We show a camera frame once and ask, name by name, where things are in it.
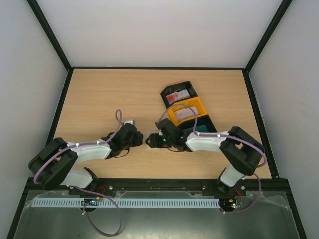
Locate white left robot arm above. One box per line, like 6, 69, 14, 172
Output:
28, 123, 143, 190

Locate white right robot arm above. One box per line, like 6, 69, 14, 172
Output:
146, 119, 267, 195

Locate pink patterned white card stack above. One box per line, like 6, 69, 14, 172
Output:
174, 107, 199, 122

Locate teal card stack in bin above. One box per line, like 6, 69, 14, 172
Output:
195, 124, 209, 132

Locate black bin with teal cards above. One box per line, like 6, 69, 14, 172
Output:
178, 115, 217, 132

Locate red patterned white card stack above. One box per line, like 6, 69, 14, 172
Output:
166, 90, 190, 104

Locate black bin with red cards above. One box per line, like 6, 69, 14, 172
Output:
160, 81, 198, 108

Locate yellow middle bin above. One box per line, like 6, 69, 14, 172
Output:
168, 97, 208, 126

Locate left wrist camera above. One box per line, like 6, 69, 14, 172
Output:
124, 119, 135, 125

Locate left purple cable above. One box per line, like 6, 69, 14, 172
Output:
33, 109, 125, 236

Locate purple cable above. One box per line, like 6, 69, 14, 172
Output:
33, 109, 125, 236
157, 106, 267, 215

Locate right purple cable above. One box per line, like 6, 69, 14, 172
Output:
157, 106, 267, 215

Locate white slotted cable duct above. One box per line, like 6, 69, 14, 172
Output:
31, 198, 220, 209

